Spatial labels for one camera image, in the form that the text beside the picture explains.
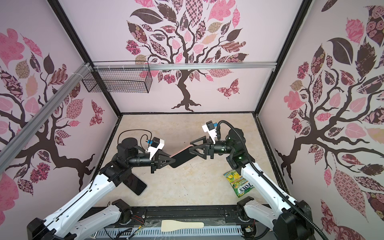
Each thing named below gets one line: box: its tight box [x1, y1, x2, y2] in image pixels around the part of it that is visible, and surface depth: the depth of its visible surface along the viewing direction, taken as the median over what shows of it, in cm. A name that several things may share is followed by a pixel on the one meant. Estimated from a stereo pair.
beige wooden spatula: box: [161, 219, 205, 232], surface depth 73 cm
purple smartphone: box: [169, 148, 197, 168], surface depth 63 cm
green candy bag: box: [223, 169, 255, 198], surface depth 83 cm
